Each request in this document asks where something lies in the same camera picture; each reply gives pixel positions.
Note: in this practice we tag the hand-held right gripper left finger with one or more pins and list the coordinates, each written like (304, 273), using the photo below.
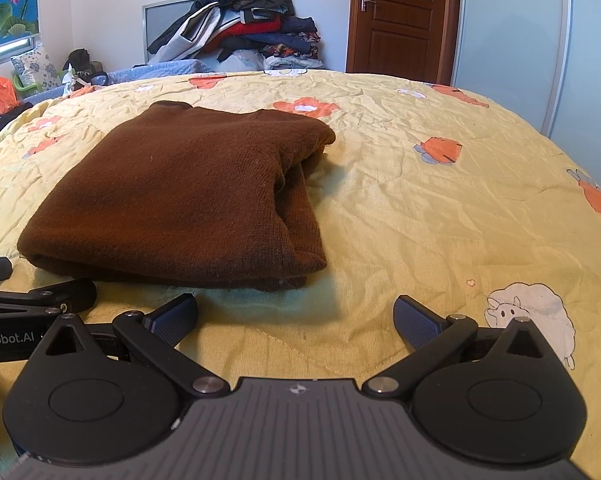
(173, 317)

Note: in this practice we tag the window frame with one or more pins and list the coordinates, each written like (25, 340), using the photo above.
(5, 50)

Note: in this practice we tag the white crumpled paper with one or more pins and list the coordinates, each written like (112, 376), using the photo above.
(73, 82)

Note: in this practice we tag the yellow printed bed quilt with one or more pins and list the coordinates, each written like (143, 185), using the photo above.
(430, 235)

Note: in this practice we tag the dark cloth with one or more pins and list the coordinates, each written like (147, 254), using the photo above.
(0, 120)

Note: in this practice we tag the grey framed panel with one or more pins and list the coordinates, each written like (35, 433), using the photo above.
(163, 22)

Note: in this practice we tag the brown knit sweater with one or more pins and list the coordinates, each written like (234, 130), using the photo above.
(180, 190)

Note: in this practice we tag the green plastic chair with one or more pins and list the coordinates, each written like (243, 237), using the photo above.
(28, 89)

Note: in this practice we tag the floral pillow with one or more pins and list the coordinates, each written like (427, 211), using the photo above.
(35, 67)

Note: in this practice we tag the brown wooden door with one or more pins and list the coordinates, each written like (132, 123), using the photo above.
(400, 25)

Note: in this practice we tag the dark bag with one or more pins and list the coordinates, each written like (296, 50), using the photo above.
(80, 60)

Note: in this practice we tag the white sliding wardrobe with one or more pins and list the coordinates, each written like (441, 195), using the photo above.
(505, 35)

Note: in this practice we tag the blue quilted blanket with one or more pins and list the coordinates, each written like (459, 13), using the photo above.
(170, 67)

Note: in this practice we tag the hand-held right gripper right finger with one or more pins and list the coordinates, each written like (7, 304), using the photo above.
(415, 322)

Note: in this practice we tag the pile of clothes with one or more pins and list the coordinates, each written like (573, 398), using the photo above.
(250, 25)

